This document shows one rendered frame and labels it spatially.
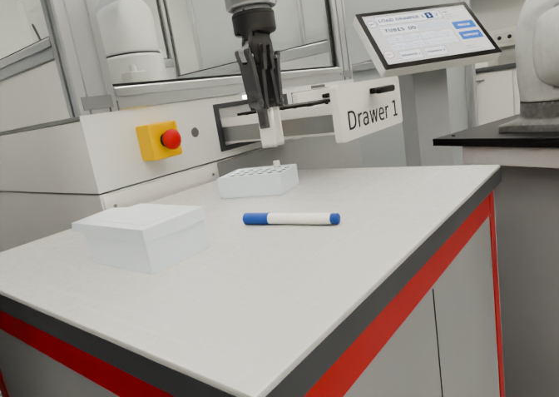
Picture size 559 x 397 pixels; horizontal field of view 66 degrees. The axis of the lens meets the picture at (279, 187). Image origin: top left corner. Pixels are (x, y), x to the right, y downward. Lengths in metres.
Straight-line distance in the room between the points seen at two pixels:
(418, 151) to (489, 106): 1.94
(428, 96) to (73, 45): 1.42
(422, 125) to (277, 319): 1.63
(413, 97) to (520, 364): 1.11
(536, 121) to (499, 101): 2.80
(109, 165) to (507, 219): 0.83
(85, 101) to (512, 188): 0.86
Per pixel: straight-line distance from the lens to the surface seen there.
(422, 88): 1.91
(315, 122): 0.89
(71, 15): 0.90
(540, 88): 0.99
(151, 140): 0.88
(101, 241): 0.55
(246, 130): 1.01
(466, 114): 2.53
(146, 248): 0.48
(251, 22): 0.77
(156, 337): 0.36
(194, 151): 1.00
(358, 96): 0.91
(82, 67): 0.88
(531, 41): 0.99
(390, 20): 1.92
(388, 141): 2.70
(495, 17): 4.52
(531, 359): 1.17
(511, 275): 1.10
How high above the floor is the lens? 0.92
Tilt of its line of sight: 12 degrees down
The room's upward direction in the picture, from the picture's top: 9 degrees counter-clockwise
